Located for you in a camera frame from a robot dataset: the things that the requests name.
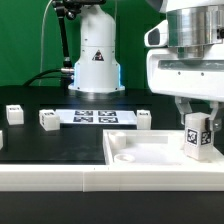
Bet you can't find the black base cable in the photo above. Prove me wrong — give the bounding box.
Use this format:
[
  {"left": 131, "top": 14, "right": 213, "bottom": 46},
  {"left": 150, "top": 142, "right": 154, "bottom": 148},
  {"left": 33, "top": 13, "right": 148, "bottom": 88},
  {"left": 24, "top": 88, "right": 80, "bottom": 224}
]
[{"left": 22, "top": 68, "right": 75, "bottom": 88}]

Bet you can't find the grey hanging cable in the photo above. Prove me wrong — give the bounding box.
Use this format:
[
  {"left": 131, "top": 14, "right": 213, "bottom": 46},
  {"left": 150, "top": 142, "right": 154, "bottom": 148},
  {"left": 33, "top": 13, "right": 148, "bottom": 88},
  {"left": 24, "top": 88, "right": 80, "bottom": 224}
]
[{"left": 38, "top": 0, "right": 54, "bottom": 87}]

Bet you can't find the white marker tag sheet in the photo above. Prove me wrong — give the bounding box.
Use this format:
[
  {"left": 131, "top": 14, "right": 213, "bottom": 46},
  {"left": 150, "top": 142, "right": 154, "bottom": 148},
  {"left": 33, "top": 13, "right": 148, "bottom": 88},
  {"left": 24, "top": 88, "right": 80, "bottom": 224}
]
[{"left": 56, "top": 109, "right": 137, "bottom": 125}]

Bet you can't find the black camera stand pole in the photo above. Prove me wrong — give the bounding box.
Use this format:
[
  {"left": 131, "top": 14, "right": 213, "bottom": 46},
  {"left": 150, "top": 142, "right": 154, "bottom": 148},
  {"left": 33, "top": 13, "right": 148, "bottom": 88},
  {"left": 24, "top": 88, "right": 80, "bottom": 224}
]
[{"left": 51, "top": 0, "right": 108, "bottom": 88}]

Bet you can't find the white square tabletop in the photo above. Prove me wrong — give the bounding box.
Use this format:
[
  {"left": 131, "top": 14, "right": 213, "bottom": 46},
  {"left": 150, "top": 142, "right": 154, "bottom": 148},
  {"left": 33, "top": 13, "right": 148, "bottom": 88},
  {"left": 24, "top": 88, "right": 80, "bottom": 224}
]
[{"left": 103, "top": 130, "right": 224, "bottom": 165}]

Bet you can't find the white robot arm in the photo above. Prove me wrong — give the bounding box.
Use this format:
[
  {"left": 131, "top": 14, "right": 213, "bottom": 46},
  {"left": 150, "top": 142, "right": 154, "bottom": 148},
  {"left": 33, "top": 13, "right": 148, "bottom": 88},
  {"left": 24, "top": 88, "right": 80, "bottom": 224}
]
[{"left": 69, "top": 0, "right": 224, "bottom": 132}]

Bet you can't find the white front fence wall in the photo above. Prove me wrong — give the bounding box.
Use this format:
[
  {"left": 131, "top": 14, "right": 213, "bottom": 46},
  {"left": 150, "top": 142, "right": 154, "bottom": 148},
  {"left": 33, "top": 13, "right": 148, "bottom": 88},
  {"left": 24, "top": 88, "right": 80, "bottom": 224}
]
[{"left": 0, "top": 164, "right": 224, "bottom": 192}]

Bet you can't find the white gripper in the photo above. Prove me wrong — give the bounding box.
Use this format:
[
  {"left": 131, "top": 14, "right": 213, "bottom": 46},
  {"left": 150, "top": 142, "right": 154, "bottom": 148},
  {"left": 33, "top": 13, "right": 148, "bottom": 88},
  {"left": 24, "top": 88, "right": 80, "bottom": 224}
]
[{"left": 143, "top": 19, "right": 224, "bottom": 146}]

